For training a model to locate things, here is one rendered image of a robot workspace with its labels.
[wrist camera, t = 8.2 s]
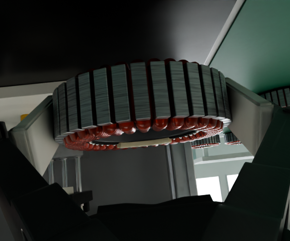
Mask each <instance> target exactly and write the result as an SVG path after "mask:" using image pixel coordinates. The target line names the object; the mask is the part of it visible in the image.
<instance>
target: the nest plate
mask: <svg viewBox="0 0 290 241"><path fill-rule="evenodd" d="M63 82H67V81H58V82H48V83H39V84H29V85H19V86H10V87H0V121H3V122H5V125H6V129H7V131H9V130H10V129H11V128H13V127H15V126H17V125H18V124H19V123H20V122H21V115H23V114H29V113H30V112H31V111H32V110H34V109H35V108H36V107H37V106H38V105H39V104H40V103H41V102H42V101H43V100H44V99H45V98H46V97H47V96H49V95H52V94H53V92H54V90H55V89H56V88H57V87H58V86H59V85H60V84H62V83H63Z"/></svg>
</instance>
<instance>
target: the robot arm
mask: <svg viewBox="0 0 290 241"><path fill-rule="evenodd" d="M225 82H226V88H227V95H228V100H229V106H230V113H231V118H232V123H231V124H230V125H228V126H227V127H228V128H229V129H230V131H231V132H232V133H233V134H234V135H235V136H236V137H237V138H238V140H239V141H240V142H241V143H242V144H243V145H244V146H245V147H246V149H247V150H248V151H249V152H250V153H251V154H252V155H253V156H254V159H253V161H252V162H251V163H249V162H245V163H244V165H243V167H242V168H241V170H240V172H239V174H238V176H237V178H236V180H235V182H234V184H233V186H232V188H231V190H230V192H229V193H228V195H227V197H226V199H225V201H224V202H221V201H213V199H212V197H211V195H210V194H205V195H196V196H187V197H180V198H176V199H173V200H169V201H166V202H162V203H158V204H136V203H121V204H112V205H103V206H98V210H97V214H93V215H91V216H88V215H87V214H86V213H85V212H84V211H83V210H82V209H81V208H80V206H79V205H78V204H77V203H76V202H75V201H74V200H73V199H72V198H71V197H70V196H69V195H68V193H67V192H66V191H65V190H64V189H63V188H62V187H61V186H60V185H59V184H58V183H57V182H55V183H53V184H50V185H49V184H48V183H47V182H46V181H45V179H44V178H43V177H42V176H43V174H44V172H45V171H46V169H47V167H48V165H49V163H50V161H51V159H52V158H53V156H54V154H55V152H56V150H57V148H58V146H59V145H60V144H59V143H57V142H55V138H54V117H53V97H52V95H49V96H47V97H46V98H45V99H44V100H43V101H42V102H41V103H40V104H39V105H38V106H37V107H36V108H35V109H34V110H32V111H31V112H30V113H29V114H28V115H27V116H26V117H25V118H24V119H23V120H22V121H21V122H20V123H19V124H18V125H17V126H15V127H13V128H11V129H10V130H9V131H8V132H7V129H6V125H5V122H3V121H0V208H1V210H2V213H3V215H4V217H5V219H6V221H7V223H8V226H9V228H10V230H11V233H12V235H13V237H14V239H15V241H290V106H287V107H283V108H282V107H281V106H279V105H277V104H275V103H274V102H272V101H269V100H266V99H264V98H262V97H261V96H259V95H257V94H256V93H254V92H252V91H251V90H249V89H247V88H245V87H243V86H242V85H240V84H238V83H237V82H235V81H233V80H231V79H230V78H228V77H226V78H225Z"/></svg>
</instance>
